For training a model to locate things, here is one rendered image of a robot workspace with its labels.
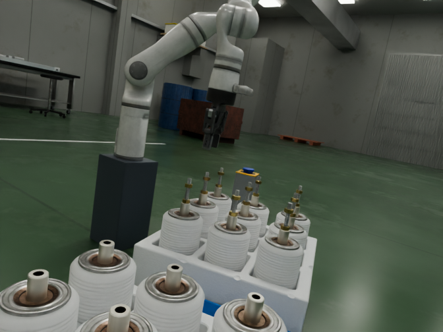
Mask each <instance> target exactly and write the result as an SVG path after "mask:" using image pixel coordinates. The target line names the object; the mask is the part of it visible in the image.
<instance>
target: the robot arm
mask: <svg viewBox="0 0 443 332"><path fill-rule="evenodd" d="M259 1H260V0H227V3H226V4H223V5H222V6H221V7H220V8H219V9H218V11H217V12H216V13H193V14H190V15H189V16H188V17H186V18H185V19H184V20H182V21H181V22H180V23H178V24H177V25H176V26H175V27H174V28H172V29H171V30H170V31H169V32H168V33H167V34H166V35H164V36H163V37H162V38H161V39H160V40H159V41H158V42H156V43H155V44H154V45H152V46H151V47H149V48H148V49H146V50H144V51H143V52H141V53H139V54H138V55H135V56H134V57H132V58H130V59H129V60H128V61H127V63H126V65H125V69H124V73H125V77H126V82H125V91H124V94H123V97H122V102H121V105H122V106H121V113H120V119H119V128H117V132H116V137H115V148H114V154H113V155H115V156H116V157H117V158H119V159H125V160H130V161H142V160H143V158H144V149H145V143H146V134H147V128H148V119H149V113H150V105H151V101H152V94H153V89H154V80H155V75H157V73H159V72H160V71H161V70H162V69H163V68H165V67H166V66H167V65H168V64H170V63H171V62H173V61H174V60H176V59H178V58H180V57H182V56H184V55H186V54H188V53H190V52H191V51H193V50H194V49H196V48H197V47H198V46H200V45H201V44H203V43H204V42H205V41H206V40H208V39H209V38H210V37H211V36H213V35H214V34H215V33H217V41H218V42H217V51H216V58H215V61H214V68H213V70H212V73H211V76H210V81H209V85H208V91H207V94H206V100H207V101H211V102H212V106H211V108H210V109H209V108H206V112H205V117H204V124H203V128H202V131H203V132H204V133H205V135H204V141H203V145H202V148H203V149H205V150H210V149H211V147H213V148H217V147H218V143H219V140H220V134H222V132H223V131H224V128H225V123H226V120H227V115H228V111H226V110H225V108H226V105H228V106H234V103H235V98H236V94H237V93H238V94H242V95H245V96H249V97H252V94H253V89H251V88H249V87H247V86H239V76H240V72H241V67H242V63H243V57H244V52H243V50H242V49H239V48H238V47H236V46H234V45H232V44H230V43H229V41H228V40H227V36H228V35H230V36H233V37H236V38H241V39H245V40H247V39H250V38H252V37H253V36H254V35H255V34H256V32H257V30H258V23H259V19H258V13H257V11H256V9H255V8H254V6H255V5H256V4H257V3H258V2H259ZM209 127H210V128H209Z"/></svg>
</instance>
